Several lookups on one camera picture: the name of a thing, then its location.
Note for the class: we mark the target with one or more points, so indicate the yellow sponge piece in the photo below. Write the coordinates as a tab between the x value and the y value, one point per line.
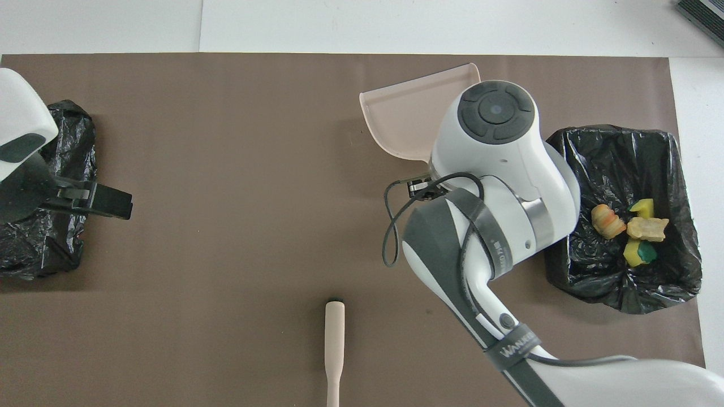
643	209
638	253

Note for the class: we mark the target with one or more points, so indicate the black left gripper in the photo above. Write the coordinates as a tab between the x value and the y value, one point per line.
20	195

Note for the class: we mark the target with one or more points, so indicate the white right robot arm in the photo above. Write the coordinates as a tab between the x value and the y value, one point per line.
509	169

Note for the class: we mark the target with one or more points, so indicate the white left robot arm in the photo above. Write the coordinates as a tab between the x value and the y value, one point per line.
22	107

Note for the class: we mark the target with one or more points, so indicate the beige ridged chip toy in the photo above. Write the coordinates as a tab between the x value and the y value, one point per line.
608	221
647	229

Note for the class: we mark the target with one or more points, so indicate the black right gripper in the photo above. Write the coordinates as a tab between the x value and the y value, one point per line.
421	189

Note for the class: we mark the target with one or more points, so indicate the dark grey ribbed device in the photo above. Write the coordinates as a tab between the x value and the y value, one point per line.
707	14

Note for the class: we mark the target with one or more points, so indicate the black bag lined bin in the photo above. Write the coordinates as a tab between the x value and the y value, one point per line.
68	130
582	271

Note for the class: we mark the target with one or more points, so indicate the brown paper table mat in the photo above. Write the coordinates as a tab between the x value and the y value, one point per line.
198	141

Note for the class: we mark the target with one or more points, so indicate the pale pink plastic dustpan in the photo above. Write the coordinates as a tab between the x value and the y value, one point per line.
407	113

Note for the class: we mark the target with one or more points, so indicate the beige hand brush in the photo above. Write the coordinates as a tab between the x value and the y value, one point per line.
335	339

